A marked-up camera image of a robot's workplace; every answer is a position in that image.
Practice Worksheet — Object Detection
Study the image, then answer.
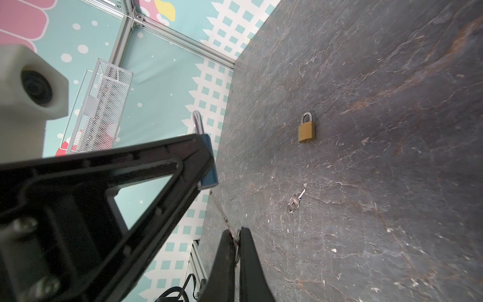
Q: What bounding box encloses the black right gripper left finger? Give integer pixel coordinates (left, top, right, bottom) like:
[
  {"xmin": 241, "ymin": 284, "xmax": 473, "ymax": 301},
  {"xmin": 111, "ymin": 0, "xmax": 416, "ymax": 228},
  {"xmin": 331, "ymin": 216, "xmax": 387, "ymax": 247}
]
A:
[{"xmin": 198, "ymin": 230, "xmax": 236, "ymax": 302}]

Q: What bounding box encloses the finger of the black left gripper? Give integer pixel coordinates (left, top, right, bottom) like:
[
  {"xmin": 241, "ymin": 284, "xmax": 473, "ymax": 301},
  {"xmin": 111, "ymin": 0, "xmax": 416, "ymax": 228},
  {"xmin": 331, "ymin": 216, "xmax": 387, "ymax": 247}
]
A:
[{"xmin": 1, "ymin": 134, "xmax": 211, "ymax": 301}]

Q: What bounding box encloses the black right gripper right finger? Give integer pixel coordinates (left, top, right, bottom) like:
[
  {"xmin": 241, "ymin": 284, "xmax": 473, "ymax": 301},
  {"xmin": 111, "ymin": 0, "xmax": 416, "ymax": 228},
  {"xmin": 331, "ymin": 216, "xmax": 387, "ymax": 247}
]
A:
[{"xmin": 238, "ymin": 227, "xmax": 275, "ymax": 302}]

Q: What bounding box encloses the blue padlock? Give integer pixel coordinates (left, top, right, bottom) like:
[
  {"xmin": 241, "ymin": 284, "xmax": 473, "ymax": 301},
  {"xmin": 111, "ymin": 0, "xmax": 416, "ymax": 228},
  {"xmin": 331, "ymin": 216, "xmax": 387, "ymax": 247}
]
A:
[{"xmin": 192, "ymin": 110, "xmax": 219, "ymax": 191}]

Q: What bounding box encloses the brass padlock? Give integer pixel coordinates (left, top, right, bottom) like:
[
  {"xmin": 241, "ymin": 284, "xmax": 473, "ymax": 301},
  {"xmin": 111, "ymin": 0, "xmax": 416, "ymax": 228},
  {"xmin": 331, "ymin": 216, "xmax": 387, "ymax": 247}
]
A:
[{"xmin": 298, "ymin": 112, "xmax": 316, "ymax": 143}]

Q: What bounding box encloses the black corrugated right cable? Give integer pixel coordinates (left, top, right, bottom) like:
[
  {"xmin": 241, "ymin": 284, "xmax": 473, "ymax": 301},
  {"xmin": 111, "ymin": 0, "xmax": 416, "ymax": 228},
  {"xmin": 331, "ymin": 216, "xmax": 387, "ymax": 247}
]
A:
[{"xmin": 154, "ymin": 273, "xmax": 206, "ymax": 302}]

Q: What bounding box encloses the small key with ring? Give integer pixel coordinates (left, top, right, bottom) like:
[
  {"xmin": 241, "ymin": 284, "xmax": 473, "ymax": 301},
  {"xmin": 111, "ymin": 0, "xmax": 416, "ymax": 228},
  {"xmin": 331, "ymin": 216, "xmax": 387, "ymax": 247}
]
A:
[{"xmin": 286, "ymin": 183, "xmax": 307, "ymax": 213}]

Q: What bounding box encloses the white wire wall basket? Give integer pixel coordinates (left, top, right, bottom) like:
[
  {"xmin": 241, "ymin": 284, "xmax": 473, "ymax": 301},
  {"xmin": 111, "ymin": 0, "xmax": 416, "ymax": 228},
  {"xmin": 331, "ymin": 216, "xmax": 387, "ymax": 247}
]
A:
[{"xmin": 56, "ymin": 59, "xmax": 133, "ymax": 156}]

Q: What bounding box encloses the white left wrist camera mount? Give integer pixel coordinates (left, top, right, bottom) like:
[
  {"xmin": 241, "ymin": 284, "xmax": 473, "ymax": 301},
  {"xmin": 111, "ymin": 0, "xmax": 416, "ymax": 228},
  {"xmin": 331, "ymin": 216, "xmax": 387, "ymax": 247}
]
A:
[{"xmin": 1, "ymin": 45, "xmax": 69, "ymax": 164}]

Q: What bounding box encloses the aluminium frame profile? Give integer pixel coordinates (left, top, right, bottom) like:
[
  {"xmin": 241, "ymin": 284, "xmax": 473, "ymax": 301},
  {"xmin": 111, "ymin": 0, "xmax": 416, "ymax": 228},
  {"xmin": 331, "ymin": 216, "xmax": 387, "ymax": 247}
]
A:
[{"xmin": 83, "ymin": 0, "xmax": 236, "ymax": 70}]

